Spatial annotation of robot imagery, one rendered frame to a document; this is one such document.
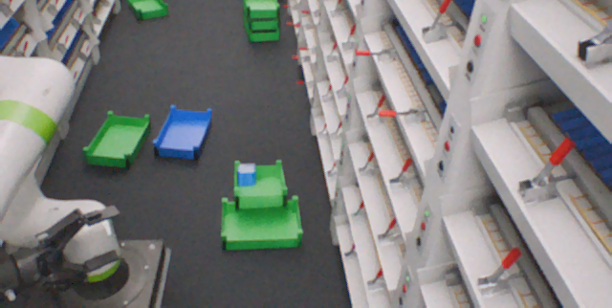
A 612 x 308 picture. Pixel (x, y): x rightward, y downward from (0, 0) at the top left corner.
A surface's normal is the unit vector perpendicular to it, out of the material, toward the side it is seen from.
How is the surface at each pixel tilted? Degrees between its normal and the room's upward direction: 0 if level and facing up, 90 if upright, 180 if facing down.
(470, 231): 18
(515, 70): 90
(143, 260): 2
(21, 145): 58
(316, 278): 0
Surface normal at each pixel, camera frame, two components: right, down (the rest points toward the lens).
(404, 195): -0.25, -0.74
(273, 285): 0.07, -0.79
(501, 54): 0.11, 0.62
